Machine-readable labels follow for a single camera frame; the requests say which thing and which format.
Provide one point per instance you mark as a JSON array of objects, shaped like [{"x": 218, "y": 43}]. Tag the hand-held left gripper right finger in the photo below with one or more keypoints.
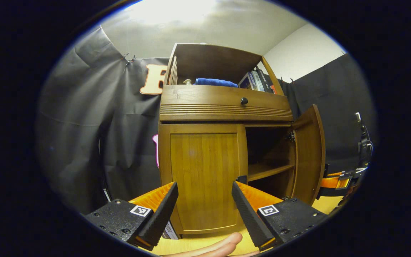
[{"x": 250, "y": 217}]

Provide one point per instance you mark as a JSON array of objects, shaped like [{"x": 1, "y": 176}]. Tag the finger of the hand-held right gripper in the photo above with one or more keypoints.
[
  {"x": 344, "y": 174},
  {"x": 330, "y": 182}
]

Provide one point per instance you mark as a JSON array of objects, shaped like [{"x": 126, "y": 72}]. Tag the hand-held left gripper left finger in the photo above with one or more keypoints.
[{"x": 163, "y": 214}]

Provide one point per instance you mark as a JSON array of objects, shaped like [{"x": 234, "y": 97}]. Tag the wooden cabinet door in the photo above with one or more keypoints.
[
  {"x": 310, "y": 157},
  {"x": 203, "y": 167}
]

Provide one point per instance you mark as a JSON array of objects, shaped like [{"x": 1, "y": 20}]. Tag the wooden double-door shoe cabinet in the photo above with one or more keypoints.
[{"x": 212, "y": 60}]

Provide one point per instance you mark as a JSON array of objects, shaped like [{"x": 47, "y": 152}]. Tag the black backdrop cloth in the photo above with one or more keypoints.
[{"x": 91, "y": 125}]

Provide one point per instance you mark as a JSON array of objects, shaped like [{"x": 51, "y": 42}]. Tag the black spine book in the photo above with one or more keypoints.
[{"x": 267, "y": 82}]

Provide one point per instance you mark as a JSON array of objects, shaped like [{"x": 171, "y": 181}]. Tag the wooden drawer with black knob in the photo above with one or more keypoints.
[{"x": 205, "y": 98}]

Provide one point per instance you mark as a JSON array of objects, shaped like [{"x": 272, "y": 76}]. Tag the grey spine book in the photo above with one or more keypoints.
[{"x": 258, "y": 82}]

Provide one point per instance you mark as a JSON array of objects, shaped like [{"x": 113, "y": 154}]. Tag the blue cover book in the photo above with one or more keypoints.
[{"x": 246, "y": 81}]

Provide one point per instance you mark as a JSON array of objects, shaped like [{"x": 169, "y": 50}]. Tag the blue folded towel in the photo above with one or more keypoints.
[{"x": 216, "y": 82}]

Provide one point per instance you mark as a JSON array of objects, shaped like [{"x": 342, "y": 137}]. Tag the metal clip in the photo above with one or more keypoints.
[
  {"x": 133, "y": 59},
  {"x": 125, "y": 56}
]

